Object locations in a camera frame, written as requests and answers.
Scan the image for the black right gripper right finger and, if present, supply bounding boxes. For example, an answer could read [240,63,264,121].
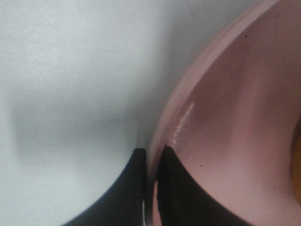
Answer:
[156,145,232,226]

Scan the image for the toy burger with lettuce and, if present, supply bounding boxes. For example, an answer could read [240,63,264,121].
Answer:
[290,119,301,205]

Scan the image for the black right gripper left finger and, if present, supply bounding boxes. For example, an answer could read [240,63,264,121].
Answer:
[66,148,146,226]

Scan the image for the pink round plate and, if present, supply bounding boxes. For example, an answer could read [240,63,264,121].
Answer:
[145,0,301,226]

